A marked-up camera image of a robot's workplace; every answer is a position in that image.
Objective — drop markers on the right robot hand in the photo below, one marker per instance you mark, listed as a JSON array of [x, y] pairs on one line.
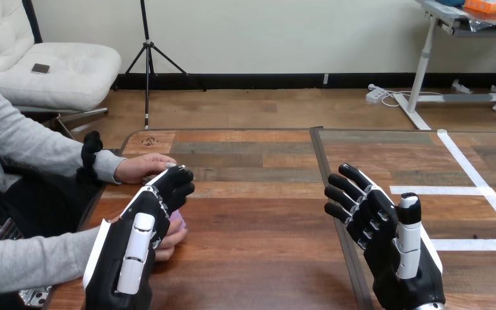
[[385, 239]]

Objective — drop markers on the person's hand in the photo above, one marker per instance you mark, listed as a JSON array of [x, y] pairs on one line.
[[167, 244], [139, 167]]

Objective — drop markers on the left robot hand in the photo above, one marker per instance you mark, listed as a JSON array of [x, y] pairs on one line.
[[115, 256]]

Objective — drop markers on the purple block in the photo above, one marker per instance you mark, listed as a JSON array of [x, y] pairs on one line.
[[178, 221]]

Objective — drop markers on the person's forearm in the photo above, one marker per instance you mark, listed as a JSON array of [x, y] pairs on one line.
[[30, 263], [59, 160]]

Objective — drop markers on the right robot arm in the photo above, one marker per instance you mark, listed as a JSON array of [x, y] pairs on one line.
[[431, 307]]

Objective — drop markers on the person's body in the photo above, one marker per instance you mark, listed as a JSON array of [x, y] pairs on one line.
[[0, 128]]

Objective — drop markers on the black tripod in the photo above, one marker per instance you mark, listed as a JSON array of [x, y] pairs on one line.
[[147, 55]]

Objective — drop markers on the white cushioned chair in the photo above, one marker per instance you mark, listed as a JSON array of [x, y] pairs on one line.
[[59, 72]]

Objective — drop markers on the dark smartphone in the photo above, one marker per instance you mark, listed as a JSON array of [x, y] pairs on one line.
[[40, 68]]

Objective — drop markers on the white power strip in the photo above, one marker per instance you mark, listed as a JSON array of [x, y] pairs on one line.
[[375, 94]]

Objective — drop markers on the white desk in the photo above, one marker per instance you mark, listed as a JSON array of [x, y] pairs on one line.
[[419, 72]]

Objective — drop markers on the orange box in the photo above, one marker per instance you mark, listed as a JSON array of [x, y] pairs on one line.
[[487, 5]]

